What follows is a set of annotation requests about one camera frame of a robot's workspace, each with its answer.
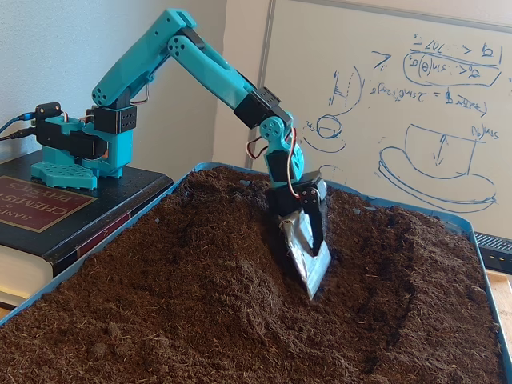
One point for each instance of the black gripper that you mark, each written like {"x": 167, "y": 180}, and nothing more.
{"x": 305, "y": 203}

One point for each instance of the black chemistry physics handbook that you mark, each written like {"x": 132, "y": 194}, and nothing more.
{"x": 120, "y": 192}

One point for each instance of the brown soil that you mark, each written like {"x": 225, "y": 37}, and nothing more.
{"x": 200, "y": 320}

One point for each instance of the blue plastic tray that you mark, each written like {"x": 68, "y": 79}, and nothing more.
{"x": 469, "y": 229}

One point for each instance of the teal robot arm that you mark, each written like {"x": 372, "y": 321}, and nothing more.
{"x": 132, "y": 76}

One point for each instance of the black vented device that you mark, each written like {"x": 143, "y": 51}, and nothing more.
{"x": 496, "y": 252}

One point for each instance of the whiteboard with blue sketches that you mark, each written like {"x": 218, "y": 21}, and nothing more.
{"x": 400, "y": 120}

